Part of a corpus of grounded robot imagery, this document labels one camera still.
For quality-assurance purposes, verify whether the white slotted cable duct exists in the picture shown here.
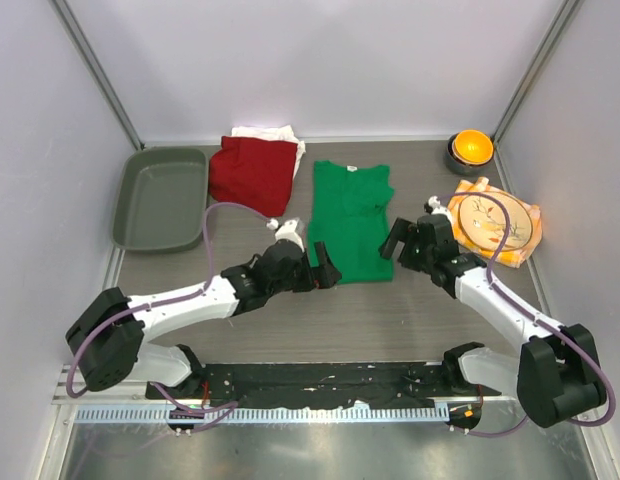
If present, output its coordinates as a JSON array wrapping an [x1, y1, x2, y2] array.
[[75, 403, 449, 424]]

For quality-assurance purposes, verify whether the orange bowl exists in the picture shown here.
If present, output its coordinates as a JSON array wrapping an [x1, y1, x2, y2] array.
[[452, 129, 494, 166]]

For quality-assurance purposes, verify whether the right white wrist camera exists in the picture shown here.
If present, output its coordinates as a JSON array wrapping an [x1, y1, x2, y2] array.
[[424, 196, 454, 224]]

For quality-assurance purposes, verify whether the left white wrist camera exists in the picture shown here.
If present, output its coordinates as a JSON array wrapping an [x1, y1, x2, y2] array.
[[266, 218, 305, 251]]

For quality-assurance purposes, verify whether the red folded t shirt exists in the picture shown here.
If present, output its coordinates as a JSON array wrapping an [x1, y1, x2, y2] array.
[[209, 136, 297, 217]]

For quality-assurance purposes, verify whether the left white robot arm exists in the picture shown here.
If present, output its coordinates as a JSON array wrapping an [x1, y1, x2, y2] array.
[[65, 240, 341, 399]]

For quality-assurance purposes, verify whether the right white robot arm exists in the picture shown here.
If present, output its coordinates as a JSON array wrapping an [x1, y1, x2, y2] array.
[[379, 214, 608, 428]]

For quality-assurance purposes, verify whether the orange checkered cloth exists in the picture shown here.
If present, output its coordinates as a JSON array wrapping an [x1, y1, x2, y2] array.
[[447, 177, 542, 268]]

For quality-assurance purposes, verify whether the white folded t shirt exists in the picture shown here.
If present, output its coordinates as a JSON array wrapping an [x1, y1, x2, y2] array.
[[231, 125, 306, 177]]

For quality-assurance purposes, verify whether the grey bowl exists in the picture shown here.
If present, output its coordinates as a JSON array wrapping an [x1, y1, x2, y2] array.
[[443, 135, 494, 177]]

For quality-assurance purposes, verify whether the aluminium frame post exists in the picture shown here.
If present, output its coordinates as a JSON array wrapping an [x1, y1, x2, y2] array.
[[49, 0, 145, 151], [492, 0, 583, 144]]

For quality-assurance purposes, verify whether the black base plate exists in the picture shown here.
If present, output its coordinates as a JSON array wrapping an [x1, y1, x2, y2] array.
[[167, 362, 496, 410]]

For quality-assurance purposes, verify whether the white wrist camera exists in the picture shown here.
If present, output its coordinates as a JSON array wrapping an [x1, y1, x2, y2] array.
[[266, 218, 305, 251], [424, 196, 454, 224]]

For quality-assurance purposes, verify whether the left aluminium frame post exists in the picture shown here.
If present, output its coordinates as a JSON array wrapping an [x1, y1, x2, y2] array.
[[49, 0, 145, 151]]

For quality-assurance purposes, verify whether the floral ceramic plate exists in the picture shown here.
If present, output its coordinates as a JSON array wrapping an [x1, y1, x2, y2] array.
[[459, 192, 533, 251]]

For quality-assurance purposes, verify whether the grey plastic tray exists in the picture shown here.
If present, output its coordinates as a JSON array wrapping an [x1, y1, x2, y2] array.
[[111, 147, 209, 253]]

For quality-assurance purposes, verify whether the right aluminium frame post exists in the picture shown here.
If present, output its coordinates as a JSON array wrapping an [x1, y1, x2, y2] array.
[[492, 0, 583, 144]]

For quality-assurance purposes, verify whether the green t shirt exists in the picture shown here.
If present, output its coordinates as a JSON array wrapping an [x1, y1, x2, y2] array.
[[307, 160, 394, 284]]

